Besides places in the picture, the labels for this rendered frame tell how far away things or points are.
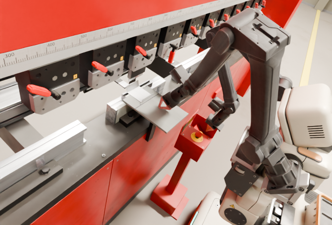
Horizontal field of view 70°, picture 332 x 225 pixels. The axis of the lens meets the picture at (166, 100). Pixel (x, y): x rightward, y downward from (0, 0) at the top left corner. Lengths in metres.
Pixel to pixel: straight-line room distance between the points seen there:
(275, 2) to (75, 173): 2.60
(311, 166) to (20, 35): 0.89
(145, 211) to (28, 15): 1.59
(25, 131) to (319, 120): 1.08
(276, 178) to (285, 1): 2.37
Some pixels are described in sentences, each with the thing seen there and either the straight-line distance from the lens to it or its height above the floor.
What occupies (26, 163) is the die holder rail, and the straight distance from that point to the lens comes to 0.94.
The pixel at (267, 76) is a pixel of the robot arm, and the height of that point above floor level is 1.50.
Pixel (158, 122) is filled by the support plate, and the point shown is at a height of 1.00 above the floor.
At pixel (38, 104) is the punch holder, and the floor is 1.22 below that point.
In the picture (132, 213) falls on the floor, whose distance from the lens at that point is 1.90.
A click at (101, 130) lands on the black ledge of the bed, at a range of 1.13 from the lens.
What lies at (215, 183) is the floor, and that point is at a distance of 2.23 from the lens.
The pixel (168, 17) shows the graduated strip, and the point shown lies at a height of 1.38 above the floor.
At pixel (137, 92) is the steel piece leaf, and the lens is 1.16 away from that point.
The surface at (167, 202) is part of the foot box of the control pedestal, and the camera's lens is 1.86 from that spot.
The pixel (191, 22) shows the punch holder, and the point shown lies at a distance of 1.24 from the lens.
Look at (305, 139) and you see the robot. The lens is 0.88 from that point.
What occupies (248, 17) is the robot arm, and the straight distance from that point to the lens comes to 0.56.
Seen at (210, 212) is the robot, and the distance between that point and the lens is 1.74.
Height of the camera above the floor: 1.72
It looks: 39 degrees down
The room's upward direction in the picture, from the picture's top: 18 degrees clockwise
